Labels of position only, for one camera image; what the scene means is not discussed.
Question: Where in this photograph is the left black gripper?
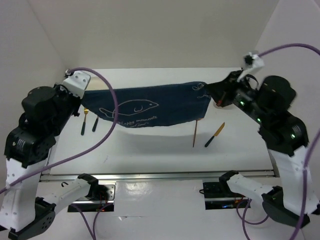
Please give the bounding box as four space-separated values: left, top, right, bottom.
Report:
51 79 86 135

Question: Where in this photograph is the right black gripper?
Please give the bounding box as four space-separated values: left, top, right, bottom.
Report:
202 68 266 121

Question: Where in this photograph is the gold fork green handle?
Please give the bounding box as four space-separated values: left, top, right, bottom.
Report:
92 116 99 132
80 108 89 136

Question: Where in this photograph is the dark blue cloth placemat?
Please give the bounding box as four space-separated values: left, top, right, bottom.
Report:
82 81 211 128

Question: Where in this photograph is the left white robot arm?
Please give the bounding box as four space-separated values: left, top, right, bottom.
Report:
0 85 99 240

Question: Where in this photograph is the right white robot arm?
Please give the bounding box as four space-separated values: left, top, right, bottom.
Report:
205 71 320 228

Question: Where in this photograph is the beige paper cup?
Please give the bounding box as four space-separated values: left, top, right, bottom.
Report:
215 103 225 109

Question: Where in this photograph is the copper spoon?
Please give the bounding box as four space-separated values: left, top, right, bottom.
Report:
192 119 199 148

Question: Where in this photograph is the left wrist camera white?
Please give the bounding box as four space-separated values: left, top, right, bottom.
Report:
62 70 91 99

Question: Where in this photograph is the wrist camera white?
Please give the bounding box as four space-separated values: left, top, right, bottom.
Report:
237 50 265 82
62 70 91 99

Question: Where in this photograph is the gold knife green handle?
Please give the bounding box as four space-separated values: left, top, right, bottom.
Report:
204 122 225 148

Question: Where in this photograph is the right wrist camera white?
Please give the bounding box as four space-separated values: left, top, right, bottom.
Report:
237 50 265 82

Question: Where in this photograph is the aluminium rail front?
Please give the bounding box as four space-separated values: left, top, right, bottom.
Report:
39 169 276 183

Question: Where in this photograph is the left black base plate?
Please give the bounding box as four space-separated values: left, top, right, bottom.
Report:
72 181 116 213

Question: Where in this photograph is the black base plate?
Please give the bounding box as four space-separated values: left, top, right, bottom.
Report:
72 181 116 213
199 182 248 210

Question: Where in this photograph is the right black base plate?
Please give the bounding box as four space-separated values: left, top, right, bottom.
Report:
199 182 248 210

